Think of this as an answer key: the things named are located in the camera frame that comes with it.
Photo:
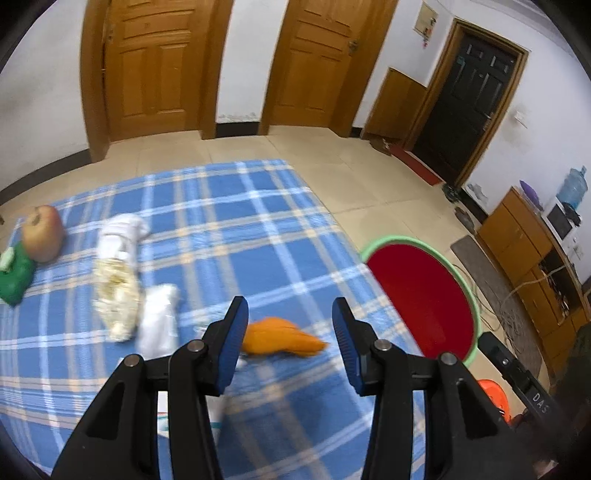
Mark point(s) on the wooden cabinet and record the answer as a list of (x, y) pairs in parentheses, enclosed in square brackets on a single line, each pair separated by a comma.
[(517, 240)]

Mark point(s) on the green pumpkin-shaped container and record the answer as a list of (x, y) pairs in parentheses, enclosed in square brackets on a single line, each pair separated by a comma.
[(16, 281)]

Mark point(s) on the blue water bottle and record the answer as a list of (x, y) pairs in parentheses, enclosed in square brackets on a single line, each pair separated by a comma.
[(572, 187)]

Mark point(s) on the dark shoe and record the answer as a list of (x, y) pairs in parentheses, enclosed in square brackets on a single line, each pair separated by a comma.
[(451, 191)]

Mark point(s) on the red bin with green rim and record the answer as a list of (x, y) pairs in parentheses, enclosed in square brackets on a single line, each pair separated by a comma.
[(415, 295)]

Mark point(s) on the brown apple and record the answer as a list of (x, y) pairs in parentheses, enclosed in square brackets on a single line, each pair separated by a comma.
[(42, 235)]

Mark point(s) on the black entrance door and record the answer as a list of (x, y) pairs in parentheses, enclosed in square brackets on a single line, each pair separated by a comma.
[(471, 101)]

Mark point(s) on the white box with barcode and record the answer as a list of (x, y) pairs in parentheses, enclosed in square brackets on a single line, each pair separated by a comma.
[(162, 413)]

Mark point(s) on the narrow wooden door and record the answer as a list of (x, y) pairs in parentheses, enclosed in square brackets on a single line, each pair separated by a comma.
[(318, 64)]

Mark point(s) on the brown slipper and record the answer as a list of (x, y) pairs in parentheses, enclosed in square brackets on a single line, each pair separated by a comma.
[(381, 144)]

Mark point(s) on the wide wooden door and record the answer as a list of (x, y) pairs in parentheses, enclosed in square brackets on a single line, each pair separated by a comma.
[(147, 69)]

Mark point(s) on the white microwave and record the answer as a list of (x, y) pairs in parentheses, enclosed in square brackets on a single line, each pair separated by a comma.
[(561, 221)]

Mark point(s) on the long crumpled white paper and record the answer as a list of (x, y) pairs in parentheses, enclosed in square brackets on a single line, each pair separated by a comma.
[(117, 290)]

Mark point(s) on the purple item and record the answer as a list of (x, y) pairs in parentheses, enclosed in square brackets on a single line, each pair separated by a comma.
[(530, 191)]

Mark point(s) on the wall meter box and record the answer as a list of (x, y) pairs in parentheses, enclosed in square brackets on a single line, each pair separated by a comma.
[(425, 18)]

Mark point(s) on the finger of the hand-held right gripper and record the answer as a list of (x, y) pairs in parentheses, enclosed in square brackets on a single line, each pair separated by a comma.
[(517, 374)]

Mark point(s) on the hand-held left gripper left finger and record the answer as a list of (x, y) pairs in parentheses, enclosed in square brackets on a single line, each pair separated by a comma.
[(233, 341)]

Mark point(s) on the orange toy carrot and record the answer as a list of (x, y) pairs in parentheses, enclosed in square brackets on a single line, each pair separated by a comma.
[(281, 341)]

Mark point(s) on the white plastic bag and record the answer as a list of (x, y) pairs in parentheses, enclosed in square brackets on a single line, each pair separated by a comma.
[(159, 318)]

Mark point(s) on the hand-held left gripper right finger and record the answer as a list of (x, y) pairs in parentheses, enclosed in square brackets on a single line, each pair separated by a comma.
[(344, 346)]

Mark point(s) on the white light switch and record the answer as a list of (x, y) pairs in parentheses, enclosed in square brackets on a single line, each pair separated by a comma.
[(521, 117)]

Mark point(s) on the blue plaid tablecloth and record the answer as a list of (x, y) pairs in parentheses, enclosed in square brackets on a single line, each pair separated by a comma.
[(231, 230)]

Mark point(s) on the red doormat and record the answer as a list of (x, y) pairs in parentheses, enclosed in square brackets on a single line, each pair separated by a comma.
[(418, 165)]

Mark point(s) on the wooden wall panel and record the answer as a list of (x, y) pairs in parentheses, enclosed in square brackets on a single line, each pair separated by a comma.
[(397, 106)]

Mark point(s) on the grey floor mat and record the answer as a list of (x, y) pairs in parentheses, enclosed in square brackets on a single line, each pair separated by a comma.
[(485, 272)]

